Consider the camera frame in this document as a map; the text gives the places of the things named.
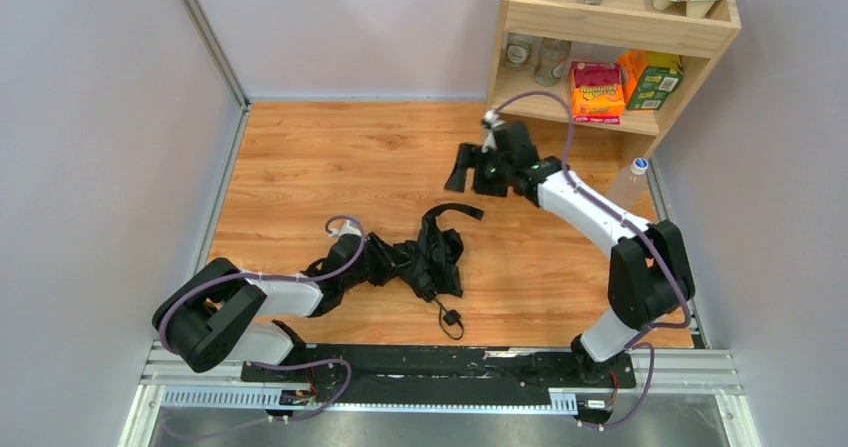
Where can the wooden shelf unit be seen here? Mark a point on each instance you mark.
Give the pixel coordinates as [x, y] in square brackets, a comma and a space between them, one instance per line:
[601, 33]

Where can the orange pink sponge box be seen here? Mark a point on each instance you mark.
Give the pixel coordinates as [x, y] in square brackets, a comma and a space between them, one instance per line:
[596, 92]

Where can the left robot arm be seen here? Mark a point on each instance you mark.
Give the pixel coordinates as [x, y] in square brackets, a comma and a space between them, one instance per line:
[215, 316]

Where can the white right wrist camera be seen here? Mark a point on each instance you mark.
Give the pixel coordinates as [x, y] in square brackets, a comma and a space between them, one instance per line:
[491, 122]

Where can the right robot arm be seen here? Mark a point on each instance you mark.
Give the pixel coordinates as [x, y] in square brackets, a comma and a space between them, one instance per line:
[649, 270]

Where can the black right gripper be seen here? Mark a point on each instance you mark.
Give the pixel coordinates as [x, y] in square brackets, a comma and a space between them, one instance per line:
[488, 176]

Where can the clear plastic water bottle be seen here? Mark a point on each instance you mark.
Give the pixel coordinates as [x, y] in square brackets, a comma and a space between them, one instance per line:
[629, 184]

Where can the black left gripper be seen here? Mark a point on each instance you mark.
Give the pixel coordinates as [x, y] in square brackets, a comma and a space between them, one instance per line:
[374, 263]

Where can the glass jar left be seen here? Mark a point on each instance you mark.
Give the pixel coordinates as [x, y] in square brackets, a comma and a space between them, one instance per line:
[518, 51]

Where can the glass jar right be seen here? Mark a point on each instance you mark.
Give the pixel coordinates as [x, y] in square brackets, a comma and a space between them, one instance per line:
[551, 61]

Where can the black folding umbrella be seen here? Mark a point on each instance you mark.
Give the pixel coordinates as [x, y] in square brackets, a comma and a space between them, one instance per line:
[428, 264]

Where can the green orange carton box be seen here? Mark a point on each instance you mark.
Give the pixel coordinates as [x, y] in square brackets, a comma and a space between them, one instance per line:
[649, 78]

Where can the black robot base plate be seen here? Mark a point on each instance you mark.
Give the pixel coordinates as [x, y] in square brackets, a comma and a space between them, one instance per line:
[443, 375]

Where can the glass jar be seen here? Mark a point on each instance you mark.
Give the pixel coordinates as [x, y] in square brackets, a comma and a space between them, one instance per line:
[518, 51]
[551, 61]

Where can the aluminium frame rail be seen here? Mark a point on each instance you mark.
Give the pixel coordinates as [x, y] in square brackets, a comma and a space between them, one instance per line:
[682, 397]

